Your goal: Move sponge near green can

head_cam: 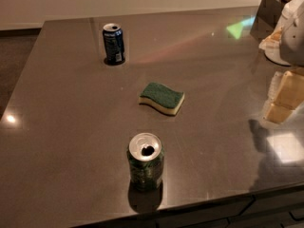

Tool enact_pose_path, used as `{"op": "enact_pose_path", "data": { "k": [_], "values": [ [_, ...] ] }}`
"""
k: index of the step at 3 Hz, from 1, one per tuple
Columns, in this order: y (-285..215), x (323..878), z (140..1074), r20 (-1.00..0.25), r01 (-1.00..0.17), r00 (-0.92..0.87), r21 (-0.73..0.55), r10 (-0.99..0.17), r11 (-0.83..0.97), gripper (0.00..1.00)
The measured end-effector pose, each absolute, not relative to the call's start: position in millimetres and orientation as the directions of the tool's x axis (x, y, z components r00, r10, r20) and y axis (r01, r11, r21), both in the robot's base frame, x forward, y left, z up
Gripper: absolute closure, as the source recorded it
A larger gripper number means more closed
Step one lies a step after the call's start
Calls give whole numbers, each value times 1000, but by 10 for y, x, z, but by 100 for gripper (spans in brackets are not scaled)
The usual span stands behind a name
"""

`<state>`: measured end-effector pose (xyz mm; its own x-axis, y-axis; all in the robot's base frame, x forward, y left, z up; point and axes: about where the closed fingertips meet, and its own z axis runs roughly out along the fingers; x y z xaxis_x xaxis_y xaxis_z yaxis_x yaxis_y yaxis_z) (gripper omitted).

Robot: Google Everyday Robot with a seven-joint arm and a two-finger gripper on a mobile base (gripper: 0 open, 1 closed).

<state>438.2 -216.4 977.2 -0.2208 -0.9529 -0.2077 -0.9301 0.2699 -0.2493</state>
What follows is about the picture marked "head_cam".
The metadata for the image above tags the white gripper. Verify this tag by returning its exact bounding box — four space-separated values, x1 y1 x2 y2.
258 28 282 50

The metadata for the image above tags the green and yellow sponge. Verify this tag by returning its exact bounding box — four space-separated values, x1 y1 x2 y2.
139 83 185 116

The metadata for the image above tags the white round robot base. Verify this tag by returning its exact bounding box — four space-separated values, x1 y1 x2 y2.
264 47 291 67

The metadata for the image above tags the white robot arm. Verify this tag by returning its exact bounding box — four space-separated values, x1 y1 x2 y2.
259 0 304 67

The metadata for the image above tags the blue soda can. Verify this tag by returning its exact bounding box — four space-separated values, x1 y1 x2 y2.
103 23 125 66

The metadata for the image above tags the green soda can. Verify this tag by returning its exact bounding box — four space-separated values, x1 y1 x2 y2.
126 133 164 192

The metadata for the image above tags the dark box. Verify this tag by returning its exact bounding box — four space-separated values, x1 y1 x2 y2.
250 0 285 41

